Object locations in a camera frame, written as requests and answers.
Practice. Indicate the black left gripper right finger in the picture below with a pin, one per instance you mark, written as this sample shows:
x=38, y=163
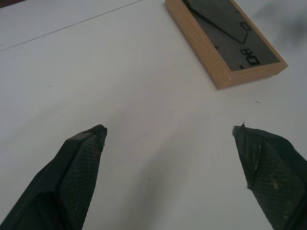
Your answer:
x=271, y=172

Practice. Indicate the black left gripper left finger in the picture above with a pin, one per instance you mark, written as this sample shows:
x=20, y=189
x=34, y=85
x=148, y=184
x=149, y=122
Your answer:
x=60, y=182

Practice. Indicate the wooden framed digital clock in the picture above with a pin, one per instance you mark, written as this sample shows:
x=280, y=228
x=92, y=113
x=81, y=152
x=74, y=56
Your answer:
x=223, y=40

